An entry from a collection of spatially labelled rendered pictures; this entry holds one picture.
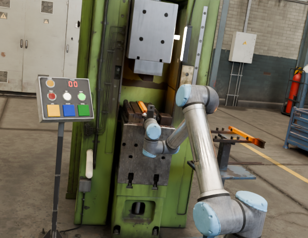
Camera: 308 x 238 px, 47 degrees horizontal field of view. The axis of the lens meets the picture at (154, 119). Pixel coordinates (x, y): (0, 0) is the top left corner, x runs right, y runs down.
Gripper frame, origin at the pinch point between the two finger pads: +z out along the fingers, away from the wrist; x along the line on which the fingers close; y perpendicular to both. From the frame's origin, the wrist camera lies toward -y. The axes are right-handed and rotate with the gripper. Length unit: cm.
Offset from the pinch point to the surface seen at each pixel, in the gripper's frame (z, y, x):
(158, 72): 4.4, -28.7, 4.6
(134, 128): -3.5, 10.9, -7.8
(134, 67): 4.4, -30.7, -12.1
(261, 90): 671, 81, 421
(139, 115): 2.9, 3.0, -5.1
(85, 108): -12.5, -2.6, -43.0
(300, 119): 269, 58, 295
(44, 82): -14, -17, -69
